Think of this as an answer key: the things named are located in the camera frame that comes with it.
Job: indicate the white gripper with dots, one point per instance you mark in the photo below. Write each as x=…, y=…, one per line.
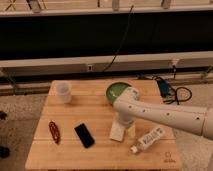
x=125, y=121

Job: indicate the white sponge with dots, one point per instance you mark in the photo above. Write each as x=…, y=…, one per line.
x=117, y=131

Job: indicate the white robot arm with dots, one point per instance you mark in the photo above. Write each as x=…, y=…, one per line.
x=194, y=120

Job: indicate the clear plastic bottle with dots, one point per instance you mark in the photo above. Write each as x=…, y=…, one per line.
x=147, y=140

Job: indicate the green bowl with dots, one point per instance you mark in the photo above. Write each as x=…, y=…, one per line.
x=115, y=90

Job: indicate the black smartphone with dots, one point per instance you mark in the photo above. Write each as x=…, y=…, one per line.
x=85, y=136

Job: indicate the blue power adapter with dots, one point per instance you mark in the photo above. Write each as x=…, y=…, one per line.
x=164, y=88

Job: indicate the wooden table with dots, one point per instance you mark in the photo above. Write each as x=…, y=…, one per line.
x=90, y=106

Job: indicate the red hair clip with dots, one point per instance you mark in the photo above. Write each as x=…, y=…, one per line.
x=54, y=132

